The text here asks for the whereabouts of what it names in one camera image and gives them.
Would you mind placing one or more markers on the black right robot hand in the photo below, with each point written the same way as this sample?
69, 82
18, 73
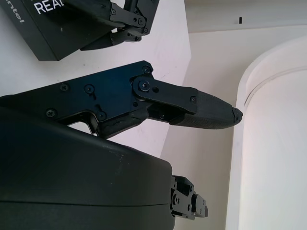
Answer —
72, 172

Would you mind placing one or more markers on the black RealSense box lid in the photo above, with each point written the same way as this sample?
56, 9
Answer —
52, 31

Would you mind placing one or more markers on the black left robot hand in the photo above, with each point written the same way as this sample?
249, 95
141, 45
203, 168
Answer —
134, 21

